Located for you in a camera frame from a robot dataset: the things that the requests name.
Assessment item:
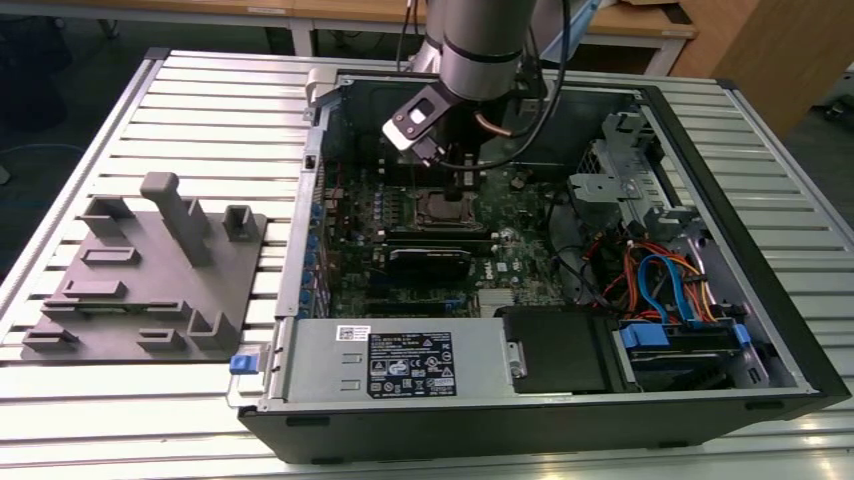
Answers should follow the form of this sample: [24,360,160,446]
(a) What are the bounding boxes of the silver CPU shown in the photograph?
[426,195,470,219]

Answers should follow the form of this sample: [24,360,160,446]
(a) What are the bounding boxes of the metal socket cover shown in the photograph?
[418,190,486,229]

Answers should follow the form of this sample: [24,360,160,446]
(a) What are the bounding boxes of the CPU socket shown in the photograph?
[414,188,487,232]

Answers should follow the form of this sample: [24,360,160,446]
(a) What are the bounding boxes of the copper curved tube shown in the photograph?
[471,112,514,140]

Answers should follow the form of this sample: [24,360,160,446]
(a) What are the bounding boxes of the metal drive cage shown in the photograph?
[566,112,708,241]

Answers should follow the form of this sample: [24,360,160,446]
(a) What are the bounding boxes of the black graphics card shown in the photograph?
[386,245,474,287]

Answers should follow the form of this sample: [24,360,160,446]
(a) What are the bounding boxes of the green motherboard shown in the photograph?
[319,167,582,319]

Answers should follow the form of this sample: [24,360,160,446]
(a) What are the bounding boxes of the silver chipset heatsink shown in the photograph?
[476,287,519,307]

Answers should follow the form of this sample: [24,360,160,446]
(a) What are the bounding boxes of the grey case latch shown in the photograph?
[304,68,342,121]

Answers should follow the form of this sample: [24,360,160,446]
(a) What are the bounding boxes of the black plastic shroud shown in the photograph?
[499,305,626,396]

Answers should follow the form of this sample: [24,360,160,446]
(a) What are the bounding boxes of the blue disk carrier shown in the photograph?
[616,322,754,361]

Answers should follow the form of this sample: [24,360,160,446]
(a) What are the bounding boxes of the silver power supply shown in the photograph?
[263,317,519,404]

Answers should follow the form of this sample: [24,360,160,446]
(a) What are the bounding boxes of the grey parts rack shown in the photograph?
[19,171,269,362]

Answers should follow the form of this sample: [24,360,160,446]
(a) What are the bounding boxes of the wooden cabinet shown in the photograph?
[672,0,854,139]

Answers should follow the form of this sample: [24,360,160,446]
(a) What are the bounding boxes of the black PC case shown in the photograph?
[236,67,850,466]

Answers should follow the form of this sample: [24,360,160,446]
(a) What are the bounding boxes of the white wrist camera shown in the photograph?
[380,84,462,169]

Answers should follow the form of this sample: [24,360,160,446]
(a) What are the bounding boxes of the black internal cable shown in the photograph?
[544,192,606,307]

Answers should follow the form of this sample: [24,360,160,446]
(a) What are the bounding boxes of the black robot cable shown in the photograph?
[439,0,575,172]

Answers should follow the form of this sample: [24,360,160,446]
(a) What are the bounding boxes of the blue wire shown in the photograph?
[635,254,702,329]

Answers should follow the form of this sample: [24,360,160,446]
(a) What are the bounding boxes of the wooden desk white frame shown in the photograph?
[0,0,315,59]
[309,0,700,77]

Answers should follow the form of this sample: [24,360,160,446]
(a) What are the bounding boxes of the orange wires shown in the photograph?
[603,239,735,326]

